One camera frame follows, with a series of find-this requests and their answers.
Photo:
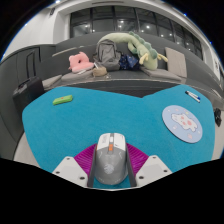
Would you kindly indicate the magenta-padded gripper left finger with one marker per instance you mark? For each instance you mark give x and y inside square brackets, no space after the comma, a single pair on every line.
[71,168]

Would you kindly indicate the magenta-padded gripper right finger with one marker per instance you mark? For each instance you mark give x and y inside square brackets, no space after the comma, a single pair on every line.
[151,168]

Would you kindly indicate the grey and white computer mouse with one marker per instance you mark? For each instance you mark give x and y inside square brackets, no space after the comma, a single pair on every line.
[111,160]

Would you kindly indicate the round light blue mouse pad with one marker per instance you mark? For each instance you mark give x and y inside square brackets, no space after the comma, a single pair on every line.
[181,123]

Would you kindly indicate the white marker with black cap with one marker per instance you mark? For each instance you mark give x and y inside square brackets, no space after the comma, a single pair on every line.
[189,94]

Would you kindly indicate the white marker with blue cap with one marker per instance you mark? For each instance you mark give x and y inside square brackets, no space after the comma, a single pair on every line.
[196,98]

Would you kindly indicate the black bag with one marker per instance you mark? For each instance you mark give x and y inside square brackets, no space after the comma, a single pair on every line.
[218,117]

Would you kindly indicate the black suitcase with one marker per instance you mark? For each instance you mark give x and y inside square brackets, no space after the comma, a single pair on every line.
[28,93]

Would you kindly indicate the grey flat seat cushion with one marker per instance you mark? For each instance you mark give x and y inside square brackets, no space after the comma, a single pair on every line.
[51,81]
[75,77]
[161,74]

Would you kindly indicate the small beige pouch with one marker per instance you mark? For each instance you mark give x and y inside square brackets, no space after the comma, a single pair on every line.
[99,72]

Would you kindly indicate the pink plush cushion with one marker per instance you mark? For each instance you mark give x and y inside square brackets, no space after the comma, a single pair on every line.
[80,63]

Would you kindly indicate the dark blue patterned bag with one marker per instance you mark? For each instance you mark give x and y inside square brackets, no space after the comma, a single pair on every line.
[128,62]

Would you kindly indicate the grey upright back cushion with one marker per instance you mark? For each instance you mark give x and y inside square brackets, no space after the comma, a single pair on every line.
[176,61]

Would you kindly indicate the green dragon plush toy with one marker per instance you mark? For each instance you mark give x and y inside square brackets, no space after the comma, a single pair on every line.
[146,50]

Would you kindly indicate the grey backpack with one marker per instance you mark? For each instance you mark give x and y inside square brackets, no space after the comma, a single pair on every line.
[106,53]

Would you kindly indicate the grey upholstered bench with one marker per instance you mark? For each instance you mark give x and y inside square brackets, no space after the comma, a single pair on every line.
[75,41]

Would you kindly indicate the dark glass window wall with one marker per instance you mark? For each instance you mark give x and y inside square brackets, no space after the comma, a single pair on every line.
[133,21]

